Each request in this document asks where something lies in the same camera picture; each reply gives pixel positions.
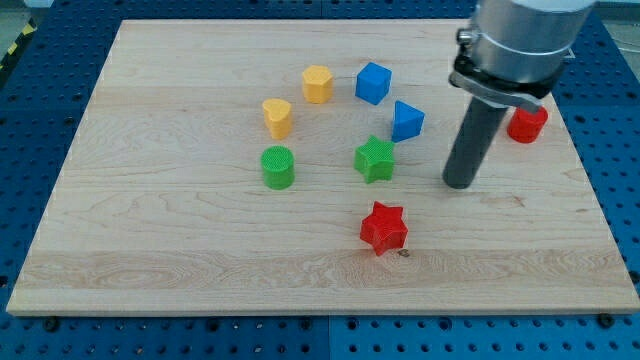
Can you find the green star block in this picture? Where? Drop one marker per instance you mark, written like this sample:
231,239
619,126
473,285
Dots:
375,159

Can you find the wooden board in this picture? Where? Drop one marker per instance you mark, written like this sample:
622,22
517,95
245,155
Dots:
160,208

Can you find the blue cube block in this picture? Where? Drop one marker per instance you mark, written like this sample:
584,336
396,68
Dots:
373,83

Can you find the green cylinder block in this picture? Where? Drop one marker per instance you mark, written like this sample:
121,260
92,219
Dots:
277,163

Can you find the red cylinder block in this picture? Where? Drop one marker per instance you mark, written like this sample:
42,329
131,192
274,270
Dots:
525,127

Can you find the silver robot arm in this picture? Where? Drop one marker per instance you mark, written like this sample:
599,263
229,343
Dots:
512,52

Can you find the yellow hexagon block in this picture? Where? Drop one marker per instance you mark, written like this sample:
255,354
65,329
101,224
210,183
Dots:
317,84

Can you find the yellow heart block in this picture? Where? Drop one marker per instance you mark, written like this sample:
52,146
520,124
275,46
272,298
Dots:
278,117

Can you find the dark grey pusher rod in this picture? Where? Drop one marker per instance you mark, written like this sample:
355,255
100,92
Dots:
476,133

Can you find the red star block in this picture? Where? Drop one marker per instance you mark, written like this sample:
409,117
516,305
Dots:
384,228

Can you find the blue triangle block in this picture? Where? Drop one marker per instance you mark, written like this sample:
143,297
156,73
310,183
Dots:
407,122

